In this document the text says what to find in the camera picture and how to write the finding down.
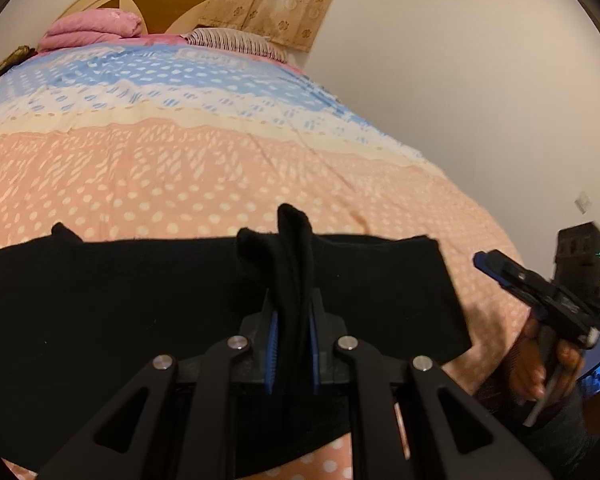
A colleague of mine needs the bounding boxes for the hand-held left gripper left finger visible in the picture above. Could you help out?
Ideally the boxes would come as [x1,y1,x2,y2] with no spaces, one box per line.
[37,304,281,480]

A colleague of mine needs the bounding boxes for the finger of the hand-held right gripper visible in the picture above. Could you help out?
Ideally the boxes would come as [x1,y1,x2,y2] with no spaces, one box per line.
[472,249,600,347]

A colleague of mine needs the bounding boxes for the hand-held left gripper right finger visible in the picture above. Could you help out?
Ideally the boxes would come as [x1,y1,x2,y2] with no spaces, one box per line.
[307,294,552,480]

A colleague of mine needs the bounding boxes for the black pants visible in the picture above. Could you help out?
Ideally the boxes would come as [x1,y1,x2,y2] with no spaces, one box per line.
[0,203,472,479]

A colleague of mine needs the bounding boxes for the person's right hand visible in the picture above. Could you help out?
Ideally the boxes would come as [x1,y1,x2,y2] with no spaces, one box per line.
[509,316,584,402]

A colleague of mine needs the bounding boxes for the polka dot bed cover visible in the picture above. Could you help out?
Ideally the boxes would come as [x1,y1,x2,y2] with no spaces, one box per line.
[0,42,537,480]

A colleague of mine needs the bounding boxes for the striped pillow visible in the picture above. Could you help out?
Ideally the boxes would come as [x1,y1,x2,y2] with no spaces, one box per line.
[181,28,289,64]

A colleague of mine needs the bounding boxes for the beige floral window curtain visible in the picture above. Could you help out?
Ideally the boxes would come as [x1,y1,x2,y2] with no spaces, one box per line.
[126,0,356,54]

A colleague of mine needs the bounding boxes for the cream wooden headboard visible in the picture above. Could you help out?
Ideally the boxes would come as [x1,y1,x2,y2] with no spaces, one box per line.
[60,0,222,37]

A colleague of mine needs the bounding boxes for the folded pink blanket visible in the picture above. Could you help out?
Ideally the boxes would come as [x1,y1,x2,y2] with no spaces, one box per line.
[36,8,145,53]

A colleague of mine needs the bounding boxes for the brown patterned bag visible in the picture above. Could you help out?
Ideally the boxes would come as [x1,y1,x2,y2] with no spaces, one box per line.
[0,45,37,90]

